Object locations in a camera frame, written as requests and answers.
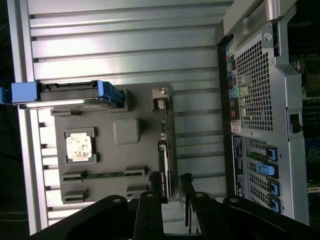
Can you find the open black PC case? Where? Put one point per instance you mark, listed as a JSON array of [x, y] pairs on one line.
[[255, 87]]

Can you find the green motherboard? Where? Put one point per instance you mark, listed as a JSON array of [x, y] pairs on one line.
[[312, 105]]

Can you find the hard disk with blue caddy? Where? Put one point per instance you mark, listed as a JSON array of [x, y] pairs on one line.
[[70, 93]]

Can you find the grey plastic parts rack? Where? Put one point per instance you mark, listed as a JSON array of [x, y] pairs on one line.
[[112, 160]]

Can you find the blue expansion slot clip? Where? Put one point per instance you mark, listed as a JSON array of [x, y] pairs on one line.
[[267, 170], [272, 153], [275, 205], [275, 187]]

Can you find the green RAM stick on rack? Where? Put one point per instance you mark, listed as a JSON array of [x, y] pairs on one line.
[[105, 175]]

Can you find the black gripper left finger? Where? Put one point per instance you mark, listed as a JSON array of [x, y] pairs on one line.
[[147, 220]]

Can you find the silver CPU chip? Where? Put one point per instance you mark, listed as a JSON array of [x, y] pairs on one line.
[[78, 146]]

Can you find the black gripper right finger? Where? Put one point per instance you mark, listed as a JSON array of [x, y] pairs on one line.
[[207, 220]]

